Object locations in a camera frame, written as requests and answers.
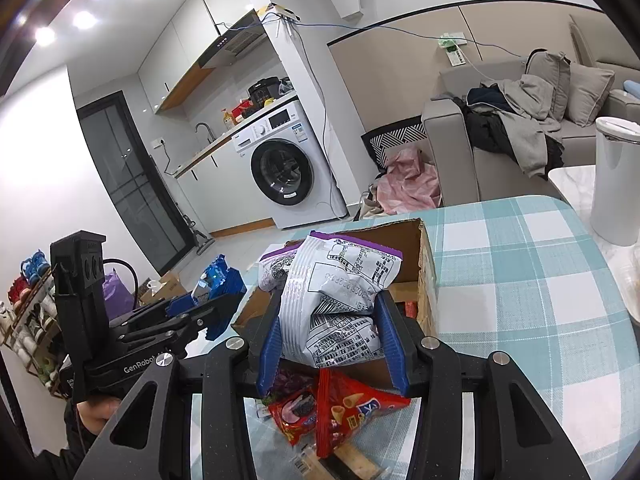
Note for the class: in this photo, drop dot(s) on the red cookie packet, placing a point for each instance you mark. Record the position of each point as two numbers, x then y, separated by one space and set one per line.
295 415

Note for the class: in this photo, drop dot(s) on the upright vacuum cleaner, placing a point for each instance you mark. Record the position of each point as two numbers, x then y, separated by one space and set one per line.
202 245

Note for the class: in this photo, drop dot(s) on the white washing machine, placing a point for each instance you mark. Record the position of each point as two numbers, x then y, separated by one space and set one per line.
315 125

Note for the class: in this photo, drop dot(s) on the shoe rack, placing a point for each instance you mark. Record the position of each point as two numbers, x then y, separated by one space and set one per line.
30 330

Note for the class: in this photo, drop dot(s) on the light grey pillow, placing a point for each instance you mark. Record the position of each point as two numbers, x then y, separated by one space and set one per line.
590 95

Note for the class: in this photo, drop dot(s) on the dark grey pillow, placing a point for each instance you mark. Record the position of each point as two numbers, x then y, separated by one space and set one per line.
550 80

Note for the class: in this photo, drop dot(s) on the black white patterned basket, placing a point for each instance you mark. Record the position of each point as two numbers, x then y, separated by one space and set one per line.
395 140

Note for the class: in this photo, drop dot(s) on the light blue pillow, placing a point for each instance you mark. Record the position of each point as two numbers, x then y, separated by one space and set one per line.
632 89

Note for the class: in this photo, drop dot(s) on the white cylindrical kettle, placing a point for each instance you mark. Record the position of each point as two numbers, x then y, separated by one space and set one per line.
615 185

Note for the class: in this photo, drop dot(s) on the grey white snack packet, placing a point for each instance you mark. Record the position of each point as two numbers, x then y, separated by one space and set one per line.
272 272

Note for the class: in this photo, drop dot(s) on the white router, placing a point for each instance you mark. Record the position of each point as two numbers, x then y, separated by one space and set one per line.
280 12

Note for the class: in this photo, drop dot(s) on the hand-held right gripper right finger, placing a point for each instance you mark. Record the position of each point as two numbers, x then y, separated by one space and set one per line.
395 355

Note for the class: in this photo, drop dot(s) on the metal kitchen faucet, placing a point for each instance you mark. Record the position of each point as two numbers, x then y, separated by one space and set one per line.
202 124

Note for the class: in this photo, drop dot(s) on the brown cardboard box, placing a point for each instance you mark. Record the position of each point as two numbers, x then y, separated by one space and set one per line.
395 237

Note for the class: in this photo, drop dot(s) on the dark plastic bag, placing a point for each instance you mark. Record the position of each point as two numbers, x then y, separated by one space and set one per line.
286 86

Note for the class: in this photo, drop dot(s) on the red cone snack packet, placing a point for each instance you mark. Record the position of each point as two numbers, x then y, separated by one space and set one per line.
345 405

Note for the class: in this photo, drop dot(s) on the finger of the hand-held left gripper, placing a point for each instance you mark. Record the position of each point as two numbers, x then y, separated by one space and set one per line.
220 310
182 305

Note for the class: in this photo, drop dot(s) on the purple bag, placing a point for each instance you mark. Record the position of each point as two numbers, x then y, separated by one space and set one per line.
117 292

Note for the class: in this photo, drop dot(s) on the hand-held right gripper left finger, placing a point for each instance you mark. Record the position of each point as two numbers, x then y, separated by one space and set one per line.
270 360

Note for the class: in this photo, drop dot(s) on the white snack packet purple edge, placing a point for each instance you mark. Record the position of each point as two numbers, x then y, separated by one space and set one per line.
340 300

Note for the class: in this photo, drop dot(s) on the white kitchen cabinets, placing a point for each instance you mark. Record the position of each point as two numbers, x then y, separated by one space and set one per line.
190 30
220 190

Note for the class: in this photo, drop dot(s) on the pink plastic bag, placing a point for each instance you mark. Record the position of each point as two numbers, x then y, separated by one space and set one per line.
405 185

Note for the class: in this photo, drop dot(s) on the white upper kitchen cabinets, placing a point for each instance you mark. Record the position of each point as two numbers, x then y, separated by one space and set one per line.
190 30

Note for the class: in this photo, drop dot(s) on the black framed glass door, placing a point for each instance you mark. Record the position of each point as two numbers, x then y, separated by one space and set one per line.
135 185

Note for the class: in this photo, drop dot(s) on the blue snack packet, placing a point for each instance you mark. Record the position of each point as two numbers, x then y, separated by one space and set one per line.
225 280

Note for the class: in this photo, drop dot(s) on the black rice cooker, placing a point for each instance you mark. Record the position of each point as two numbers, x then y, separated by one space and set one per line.
264 91

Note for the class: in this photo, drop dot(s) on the white remote control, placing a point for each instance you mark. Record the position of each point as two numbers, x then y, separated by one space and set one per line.
457 58

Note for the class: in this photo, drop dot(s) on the white lower kitchen cabinets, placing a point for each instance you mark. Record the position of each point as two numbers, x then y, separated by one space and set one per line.
220 190

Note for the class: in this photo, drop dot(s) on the pile of clothes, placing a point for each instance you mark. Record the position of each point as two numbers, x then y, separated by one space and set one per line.
520 130

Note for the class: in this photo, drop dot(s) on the red box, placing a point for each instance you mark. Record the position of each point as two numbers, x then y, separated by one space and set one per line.
245 108

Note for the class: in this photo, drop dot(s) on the person's left hand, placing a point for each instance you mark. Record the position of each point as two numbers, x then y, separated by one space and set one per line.
97 412

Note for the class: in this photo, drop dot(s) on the pair of blue shoes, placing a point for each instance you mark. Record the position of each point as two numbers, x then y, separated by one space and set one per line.
35 265

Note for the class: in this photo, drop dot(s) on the white wall socket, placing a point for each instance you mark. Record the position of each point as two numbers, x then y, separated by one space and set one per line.
160 142

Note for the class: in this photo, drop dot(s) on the grey sofa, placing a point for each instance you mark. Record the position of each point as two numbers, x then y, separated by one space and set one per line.
450 150

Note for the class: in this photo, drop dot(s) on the person's left forearm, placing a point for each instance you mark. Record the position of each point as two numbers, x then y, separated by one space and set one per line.
55 460

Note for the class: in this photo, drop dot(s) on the black range hood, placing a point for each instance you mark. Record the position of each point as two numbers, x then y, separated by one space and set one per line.
235 42

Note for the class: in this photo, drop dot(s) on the small cardboard box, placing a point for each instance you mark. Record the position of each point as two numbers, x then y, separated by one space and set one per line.
170 287

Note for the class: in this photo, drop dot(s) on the yellow bottle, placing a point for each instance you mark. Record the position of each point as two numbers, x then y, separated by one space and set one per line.
228 121

